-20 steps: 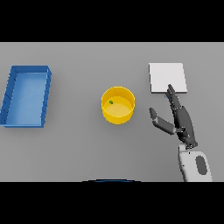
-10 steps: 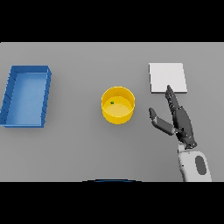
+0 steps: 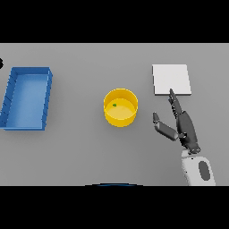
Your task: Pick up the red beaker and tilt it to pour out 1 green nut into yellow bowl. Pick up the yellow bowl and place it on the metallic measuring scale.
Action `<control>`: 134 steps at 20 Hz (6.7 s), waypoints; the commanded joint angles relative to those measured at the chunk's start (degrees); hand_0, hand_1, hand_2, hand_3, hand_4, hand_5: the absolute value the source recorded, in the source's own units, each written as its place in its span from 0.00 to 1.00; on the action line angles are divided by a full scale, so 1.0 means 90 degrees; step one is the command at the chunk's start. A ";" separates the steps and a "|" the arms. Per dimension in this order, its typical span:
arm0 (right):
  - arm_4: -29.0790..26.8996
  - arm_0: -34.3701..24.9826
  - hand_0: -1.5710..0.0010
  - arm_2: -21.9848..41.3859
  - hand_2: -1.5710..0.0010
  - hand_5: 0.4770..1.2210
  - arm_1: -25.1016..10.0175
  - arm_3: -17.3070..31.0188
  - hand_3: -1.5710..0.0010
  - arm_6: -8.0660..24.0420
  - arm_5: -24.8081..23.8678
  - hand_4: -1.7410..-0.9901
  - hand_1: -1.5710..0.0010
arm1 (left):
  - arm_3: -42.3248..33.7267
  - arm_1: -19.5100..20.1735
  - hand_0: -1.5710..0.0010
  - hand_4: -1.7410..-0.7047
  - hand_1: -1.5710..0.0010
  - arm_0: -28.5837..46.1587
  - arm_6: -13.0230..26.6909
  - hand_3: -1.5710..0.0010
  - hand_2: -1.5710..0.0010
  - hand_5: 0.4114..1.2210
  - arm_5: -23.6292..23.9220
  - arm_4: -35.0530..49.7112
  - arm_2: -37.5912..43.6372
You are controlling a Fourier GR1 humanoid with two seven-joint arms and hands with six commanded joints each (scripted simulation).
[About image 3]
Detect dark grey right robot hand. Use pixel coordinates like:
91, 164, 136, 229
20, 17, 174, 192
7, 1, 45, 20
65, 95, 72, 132
152, 88, 202, 156

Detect pale square measuring scale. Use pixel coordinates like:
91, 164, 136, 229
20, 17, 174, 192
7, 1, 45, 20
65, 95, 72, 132
151, 64, 192, 97

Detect yellow bowl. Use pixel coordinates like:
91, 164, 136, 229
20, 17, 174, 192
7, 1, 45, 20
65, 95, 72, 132
103, 88, 139, 128

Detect blue tray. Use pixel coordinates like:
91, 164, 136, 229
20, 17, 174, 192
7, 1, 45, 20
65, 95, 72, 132
0, 66, 54, 131

